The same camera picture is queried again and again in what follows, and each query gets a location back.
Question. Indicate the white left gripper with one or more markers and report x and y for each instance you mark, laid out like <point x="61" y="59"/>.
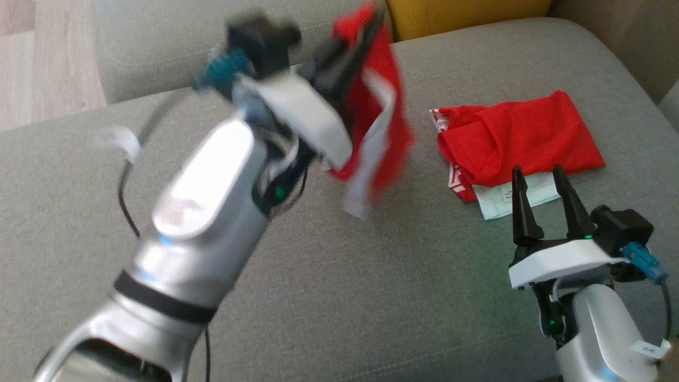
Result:
<point x="307" y="116"/>

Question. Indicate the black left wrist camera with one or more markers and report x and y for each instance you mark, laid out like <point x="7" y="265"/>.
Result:
<point x="262" y="42"/>

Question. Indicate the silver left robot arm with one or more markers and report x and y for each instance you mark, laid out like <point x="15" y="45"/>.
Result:
<point x="201" y="212"/>

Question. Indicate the large grey sofa seat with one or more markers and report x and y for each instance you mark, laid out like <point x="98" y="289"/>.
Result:
<point x="371" y="292"/>

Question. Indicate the large yellow back cushion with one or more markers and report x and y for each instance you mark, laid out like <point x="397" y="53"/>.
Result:
<point x="467" y="16"/>

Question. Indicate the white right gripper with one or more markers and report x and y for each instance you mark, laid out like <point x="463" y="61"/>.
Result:
<point x="562" y="260"/>

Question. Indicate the red Bulls 23 garment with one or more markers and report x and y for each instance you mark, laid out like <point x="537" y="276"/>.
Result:
<point x="371" y="132"/>

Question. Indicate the red garment with striped trim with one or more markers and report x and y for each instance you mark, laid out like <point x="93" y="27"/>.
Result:
<point x="530" y="132"/>

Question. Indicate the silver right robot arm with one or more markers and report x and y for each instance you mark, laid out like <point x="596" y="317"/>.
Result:
<point x="599" y="329"/>

